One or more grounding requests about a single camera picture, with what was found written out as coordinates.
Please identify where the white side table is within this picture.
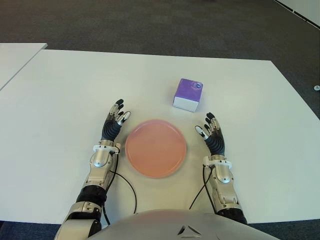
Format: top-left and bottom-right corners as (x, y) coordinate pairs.
(0, 43), (48, 92)

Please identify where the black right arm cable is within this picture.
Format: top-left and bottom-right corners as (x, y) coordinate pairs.
(188, 164), (218, 215)

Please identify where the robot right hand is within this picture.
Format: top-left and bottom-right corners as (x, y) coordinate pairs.
(194, 112), (227, 156)

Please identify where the silver robot torso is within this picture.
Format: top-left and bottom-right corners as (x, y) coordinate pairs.
(87, 209), (283, 240)

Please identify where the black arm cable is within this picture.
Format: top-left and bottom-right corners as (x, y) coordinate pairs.
(99, 147), (138, 226)
(188, 164), (218, 215)

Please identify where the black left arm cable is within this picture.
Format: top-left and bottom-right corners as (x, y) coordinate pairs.
(99, 147), (138, 226)

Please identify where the pink round plate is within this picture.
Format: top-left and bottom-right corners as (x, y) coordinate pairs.
(124, 119), (188, 179)

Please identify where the purple tissue paper pack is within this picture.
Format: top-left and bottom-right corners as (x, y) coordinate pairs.
(172, 78), (204, 113)

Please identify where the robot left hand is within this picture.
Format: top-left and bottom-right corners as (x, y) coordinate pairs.
(100, 98), (132, 142)

